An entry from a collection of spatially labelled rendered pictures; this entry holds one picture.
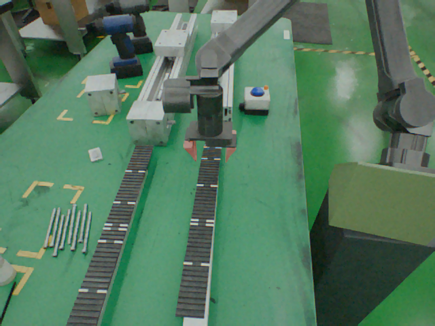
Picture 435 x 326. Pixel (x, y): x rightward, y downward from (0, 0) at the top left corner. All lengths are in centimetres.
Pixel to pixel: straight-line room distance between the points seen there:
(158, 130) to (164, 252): 35
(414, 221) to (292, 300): 30
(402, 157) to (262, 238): 33
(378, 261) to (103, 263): 62
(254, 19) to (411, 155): 42
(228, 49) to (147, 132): 36
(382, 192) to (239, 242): 30
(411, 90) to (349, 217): 28
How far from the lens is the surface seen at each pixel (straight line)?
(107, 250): 65
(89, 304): 61
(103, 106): 103
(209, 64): 61
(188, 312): 57
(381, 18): 76
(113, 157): 88
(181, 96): 61
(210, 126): 64
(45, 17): 386
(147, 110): 87
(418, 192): 66
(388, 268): 87
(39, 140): 104
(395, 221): 72
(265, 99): 97
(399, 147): 72
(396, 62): 74
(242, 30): 66
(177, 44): 118
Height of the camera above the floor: 135
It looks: 44 degrees down
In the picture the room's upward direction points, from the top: straight up
